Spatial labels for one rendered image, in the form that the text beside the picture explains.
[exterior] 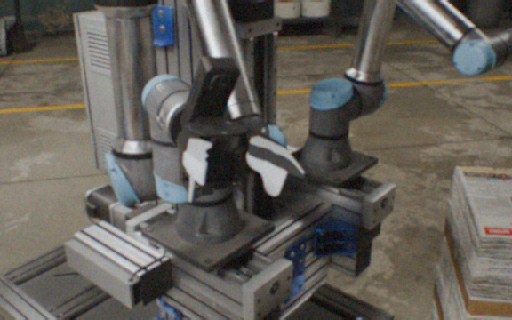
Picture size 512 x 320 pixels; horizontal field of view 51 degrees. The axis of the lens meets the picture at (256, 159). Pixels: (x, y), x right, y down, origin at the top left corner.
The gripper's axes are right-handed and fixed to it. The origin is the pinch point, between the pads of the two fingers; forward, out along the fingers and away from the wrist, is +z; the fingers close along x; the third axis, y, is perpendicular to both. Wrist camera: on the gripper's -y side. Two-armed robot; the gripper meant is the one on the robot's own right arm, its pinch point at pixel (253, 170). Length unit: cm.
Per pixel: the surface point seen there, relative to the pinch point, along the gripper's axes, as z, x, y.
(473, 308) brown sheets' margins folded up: -26, -76, 51
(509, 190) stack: -40, -94, 28
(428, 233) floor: -131, -170, 102
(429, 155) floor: -209, -236, 93
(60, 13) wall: -702, -50, 88
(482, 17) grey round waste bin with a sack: -527, -591, 29
